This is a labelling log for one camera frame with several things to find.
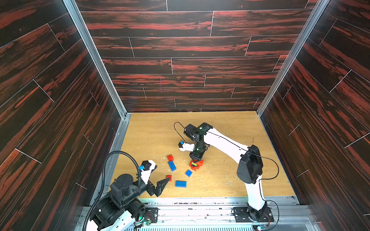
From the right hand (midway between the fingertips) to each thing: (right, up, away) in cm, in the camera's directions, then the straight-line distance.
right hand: (198, 156), depth 86 cm
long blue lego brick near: (-10, -16, -3) cm, 19 cm away
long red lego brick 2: (0, -3, -5) cm, 6 cm away
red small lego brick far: (-17, -3, +6) cm, 19 cm away
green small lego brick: (-3, -4, -3) cm, 6 cm away
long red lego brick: (-2, -8, +3) cm, 9 cm away
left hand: (-18, -4, -20) cm, 28 cm away
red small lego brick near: (-17, -13, +1) cm, 22 cm away
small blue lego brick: (-6, -11, +1) cm, 12 cm away
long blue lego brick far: (-16, -7, +5) cm, 18 cm away
